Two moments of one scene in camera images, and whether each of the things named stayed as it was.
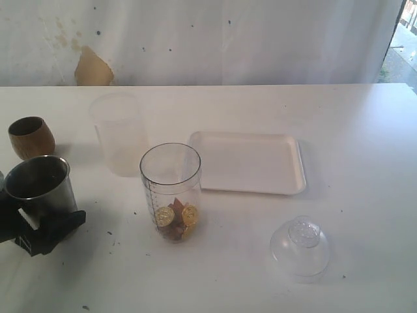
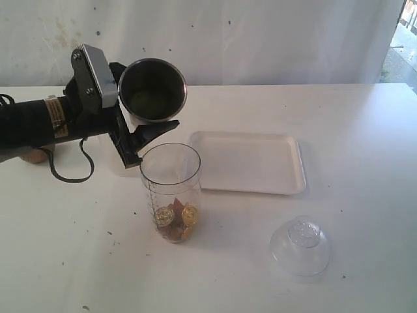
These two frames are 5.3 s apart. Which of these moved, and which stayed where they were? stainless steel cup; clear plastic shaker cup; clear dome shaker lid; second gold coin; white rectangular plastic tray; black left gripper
Moved: stainless steel cup; black left gripper
Stayed: clear dome shaker lid; clear plastic shaker cup; second gold coin; white rectangular plastic tray
